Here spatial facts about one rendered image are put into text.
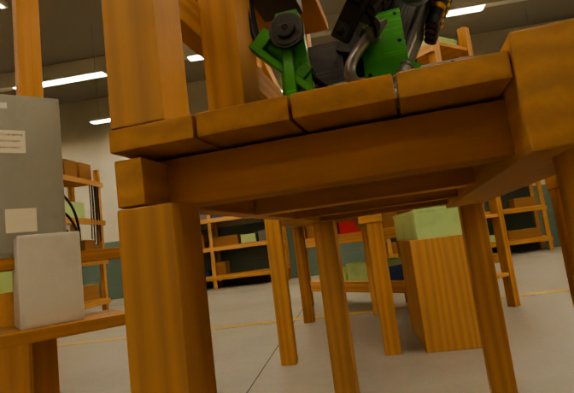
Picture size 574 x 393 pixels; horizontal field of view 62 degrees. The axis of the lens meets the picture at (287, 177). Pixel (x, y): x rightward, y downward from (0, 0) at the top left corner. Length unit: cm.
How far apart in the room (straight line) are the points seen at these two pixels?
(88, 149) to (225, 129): 1128
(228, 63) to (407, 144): 56
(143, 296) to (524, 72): 57
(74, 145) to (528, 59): 1171
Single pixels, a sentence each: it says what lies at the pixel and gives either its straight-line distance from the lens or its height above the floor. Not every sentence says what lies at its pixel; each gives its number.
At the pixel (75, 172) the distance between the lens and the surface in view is 757.
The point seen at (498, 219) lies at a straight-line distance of 414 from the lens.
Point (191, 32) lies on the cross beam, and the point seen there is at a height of 119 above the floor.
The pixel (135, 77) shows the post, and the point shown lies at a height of 95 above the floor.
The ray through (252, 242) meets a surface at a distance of 975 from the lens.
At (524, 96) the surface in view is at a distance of 64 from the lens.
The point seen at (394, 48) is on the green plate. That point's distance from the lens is 132.
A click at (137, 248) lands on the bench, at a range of 72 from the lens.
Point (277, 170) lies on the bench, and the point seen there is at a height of 79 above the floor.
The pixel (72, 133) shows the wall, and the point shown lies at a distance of 1221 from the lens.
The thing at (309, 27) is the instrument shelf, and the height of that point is 150.
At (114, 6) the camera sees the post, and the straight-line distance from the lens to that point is 82.
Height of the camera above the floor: 68
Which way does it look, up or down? 8 degrees up
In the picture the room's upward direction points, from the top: 7 degrees counter-clockwise
